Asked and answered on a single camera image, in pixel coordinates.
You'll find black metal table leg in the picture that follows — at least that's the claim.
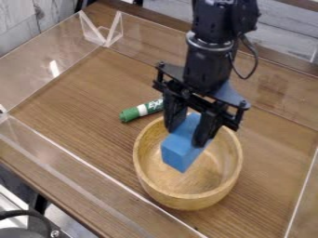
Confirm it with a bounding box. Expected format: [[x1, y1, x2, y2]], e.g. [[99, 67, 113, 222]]
[[33, 194, 48, 215]]

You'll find blue foam block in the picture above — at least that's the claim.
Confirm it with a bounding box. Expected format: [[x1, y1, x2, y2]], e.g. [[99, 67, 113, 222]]
[[160, 112, 210, 173]]

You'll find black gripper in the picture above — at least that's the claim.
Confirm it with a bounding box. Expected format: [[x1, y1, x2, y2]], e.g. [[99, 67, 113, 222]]
[[152, 31, 250, 148]]

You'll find black cable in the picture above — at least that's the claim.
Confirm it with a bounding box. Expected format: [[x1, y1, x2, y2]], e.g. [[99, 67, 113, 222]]
[[0, 209, 51, 238]]

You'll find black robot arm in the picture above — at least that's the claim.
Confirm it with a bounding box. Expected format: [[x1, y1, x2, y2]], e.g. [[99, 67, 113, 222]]
[[152, 0, 259, 148]]

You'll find clear acrylic barrier wall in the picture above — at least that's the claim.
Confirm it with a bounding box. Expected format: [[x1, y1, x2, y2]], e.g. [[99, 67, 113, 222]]
[[0, 105, 207, 238]]

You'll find clear acrylic corner bracket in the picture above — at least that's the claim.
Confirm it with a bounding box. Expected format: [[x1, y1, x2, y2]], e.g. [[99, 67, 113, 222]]
[[79, 11, 123, 48]]

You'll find green Expo marker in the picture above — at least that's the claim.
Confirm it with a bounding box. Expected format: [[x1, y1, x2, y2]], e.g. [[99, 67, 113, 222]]
[[119, 98, 163, 123]]

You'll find brown wooden bowl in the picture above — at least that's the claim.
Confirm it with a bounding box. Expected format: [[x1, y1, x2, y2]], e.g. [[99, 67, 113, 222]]
[[132, 117, 243, 211]]

